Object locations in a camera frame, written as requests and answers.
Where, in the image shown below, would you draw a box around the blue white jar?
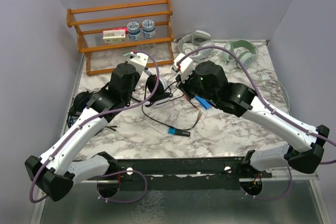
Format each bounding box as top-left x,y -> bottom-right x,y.
127,22 -> 141,41
142,19 -> 155,38

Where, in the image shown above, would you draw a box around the blue black highlighter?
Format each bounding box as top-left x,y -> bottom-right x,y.
167,127 -> 191,137

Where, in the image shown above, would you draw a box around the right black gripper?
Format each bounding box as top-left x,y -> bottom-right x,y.
175,68 -> 218,105

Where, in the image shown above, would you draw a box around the black blue headphones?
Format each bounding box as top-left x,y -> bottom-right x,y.
67,90 -> 120,133

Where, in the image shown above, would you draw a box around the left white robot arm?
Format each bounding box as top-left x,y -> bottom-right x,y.
24,61 -> 146,203

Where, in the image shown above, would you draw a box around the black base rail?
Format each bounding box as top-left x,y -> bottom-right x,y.
94,157 -> 271,191

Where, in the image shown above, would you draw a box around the mint green headphones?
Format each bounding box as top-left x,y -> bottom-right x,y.
224,38 -> 258,68

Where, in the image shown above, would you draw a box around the white red box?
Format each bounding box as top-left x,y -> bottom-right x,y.
102,29 -> 126,44

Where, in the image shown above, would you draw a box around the red pen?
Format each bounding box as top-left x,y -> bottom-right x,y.
184,95 -> 199,110

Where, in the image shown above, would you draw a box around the right blue white jar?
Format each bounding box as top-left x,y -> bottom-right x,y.
142,19 -> 155,38

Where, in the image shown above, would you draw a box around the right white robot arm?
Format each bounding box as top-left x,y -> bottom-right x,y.
173,58 -> 329,177

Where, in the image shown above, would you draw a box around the white stick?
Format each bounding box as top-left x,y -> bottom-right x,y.
144,121 -> 165,135

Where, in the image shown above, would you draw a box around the blue notebook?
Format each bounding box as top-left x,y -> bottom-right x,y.
195,96 -> 211,110

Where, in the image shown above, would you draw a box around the black white headphones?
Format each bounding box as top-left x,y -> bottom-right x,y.
143,68 -> 172,109

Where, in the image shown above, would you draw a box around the wooden shelf rack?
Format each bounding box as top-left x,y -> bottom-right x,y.
66,0 -> 174,76

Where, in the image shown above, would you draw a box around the grey white headphones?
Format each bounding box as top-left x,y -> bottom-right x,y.
178,30 -> 215,61

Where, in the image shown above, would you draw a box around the left blue white jar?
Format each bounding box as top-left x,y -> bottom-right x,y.
127,22 -> 141,41

